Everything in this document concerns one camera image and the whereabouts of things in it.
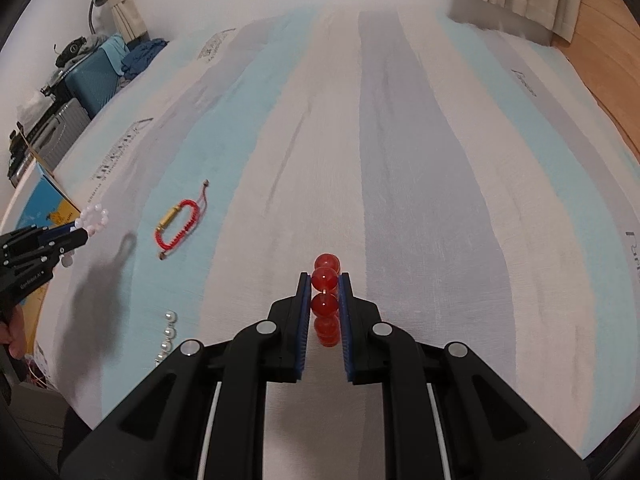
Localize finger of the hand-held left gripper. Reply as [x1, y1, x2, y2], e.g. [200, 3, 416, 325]
[0, 222, 83, 261]
[10, 231, 89, 281]

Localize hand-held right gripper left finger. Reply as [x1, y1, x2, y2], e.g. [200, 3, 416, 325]
[60, 271, 311, 480]

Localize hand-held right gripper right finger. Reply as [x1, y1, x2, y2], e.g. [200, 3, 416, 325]
[337, 271, 591, 480]

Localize beach print cardboard box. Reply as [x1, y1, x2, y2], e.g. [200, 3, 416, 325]
[12, 160, 83, 361]

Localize pale pink bead bracelet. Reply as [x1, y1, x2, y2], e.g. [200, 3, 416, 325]
[64, 203, 110, 267]

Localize red bead bracelet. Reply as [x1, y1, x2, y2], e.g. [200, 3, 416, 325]
[311, 253, 343, 348]

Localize person's left hand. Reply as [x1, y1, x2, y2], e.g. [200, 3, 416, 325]
[0, 307, 27, 361]

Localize grey suitcase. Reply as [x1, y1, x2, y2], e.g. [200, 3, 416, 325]
[7, 97, 91, 186]

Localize white pearl strand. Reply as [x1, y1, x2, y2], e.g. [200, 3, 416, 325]
[155, 310, 179, 366]

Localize white plastic bag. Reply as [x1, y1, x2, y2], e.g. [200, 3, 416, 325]
[17, 90, 56, 116]

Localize teal suitcase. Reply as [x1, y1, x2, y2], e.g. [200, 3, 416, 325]
[65, 40, 126, 116]

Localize striped bed sheet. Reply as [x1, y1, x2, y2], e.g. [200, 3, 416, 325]
[0, 2, 640, 461]

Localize light blue cloth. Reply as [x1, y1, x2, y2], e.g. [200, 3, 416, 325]
[102, 35, 131, 73]

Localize dark blue clothes pile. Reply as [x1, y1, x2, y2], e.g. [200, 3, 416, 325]
[120, 37, 168, 81]

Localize narrow beige curtain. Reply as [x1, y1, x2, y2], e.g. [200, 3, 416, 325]
[87, 0, 151, 43]

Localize wooden headboard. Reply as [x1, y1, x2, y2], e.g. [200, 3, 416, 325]
[550, 0, 640, 171]

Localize red cord bracelet gold tube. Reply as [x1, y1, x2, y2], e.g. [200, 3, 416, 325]
[154, 180, 211, 261]

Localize black camera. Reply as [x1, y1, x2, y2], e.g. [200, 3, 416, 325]
[52, 37, 88, 68]

